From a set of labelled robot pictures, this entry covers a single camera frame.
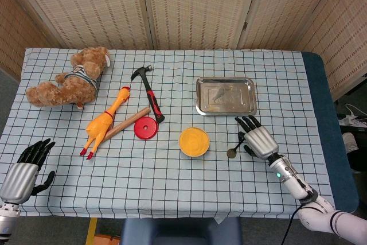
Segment light blue checkered tablecloth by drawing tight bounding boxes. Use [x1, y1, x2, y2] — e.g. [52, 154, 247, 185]
[0, 47, 335, 219]

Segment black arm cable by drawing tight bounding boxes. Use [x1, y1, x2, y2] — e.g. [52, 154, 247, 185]
[280, 203, 304, 245]

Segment orange box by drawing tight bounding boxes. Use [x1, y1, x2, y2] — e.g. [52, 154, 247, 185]
[93, 234, 121, 245]

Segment black red claw hammer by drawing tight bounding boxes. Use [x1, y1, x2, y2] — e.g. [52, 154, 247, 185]
[130, 66, 165, 125]

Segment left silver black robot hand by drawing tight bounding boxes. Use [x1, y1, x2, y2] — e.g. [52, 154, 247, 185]
[0, 138, 57, 205]

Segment stainless steel tray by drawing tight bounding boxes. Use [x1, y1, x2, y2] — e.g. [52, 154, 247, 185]
[196, 77, 257, 116]

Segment woven folding screen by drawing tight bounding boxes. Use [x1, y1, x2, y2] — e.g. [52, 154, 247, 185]
[0, 0, 367, 102]

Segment white crumpled bag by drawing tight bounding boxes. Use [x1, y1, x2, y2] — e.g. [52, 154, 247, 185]
[342, 132, 359, 153]

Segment yellow rubber chicken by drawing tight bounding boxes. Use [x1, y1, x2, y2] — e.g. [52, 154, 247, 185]
[79, 85, 131, 160]

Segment red plastic disc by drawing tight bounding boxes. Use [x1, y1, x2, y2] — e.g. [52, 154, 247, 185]
[133, 116, 159, 140]

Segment yellow bowl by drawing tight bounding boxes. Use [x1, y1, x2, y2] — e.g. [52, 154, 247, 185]
[178, 127, 210, 158]

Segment white cables and papers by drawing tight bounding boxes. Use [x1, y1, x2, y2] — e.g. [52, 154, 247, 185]
[339, 103, 367, 127]

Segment wooden rolling stick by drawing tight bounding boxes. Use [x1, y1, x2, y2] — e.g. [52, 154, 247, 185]
[104, 107, 151, 142]

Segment dark metal spoon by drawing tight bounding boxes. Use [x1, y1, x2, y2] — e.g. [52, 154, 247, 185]
[226, 137, 247, 160]

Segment blue padded chair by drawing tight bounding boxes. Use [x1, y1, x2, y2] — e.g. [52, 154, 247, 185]
[119, 216, 243, 245]

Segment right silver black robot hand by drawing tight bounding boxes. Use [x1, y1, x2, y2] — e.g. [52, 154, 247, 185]
[235, 115, 280, 160]

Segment brown teddy bear plush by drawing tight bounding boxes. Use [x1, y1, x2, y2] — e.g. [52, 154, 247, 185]
[26, 46, 112, 110]

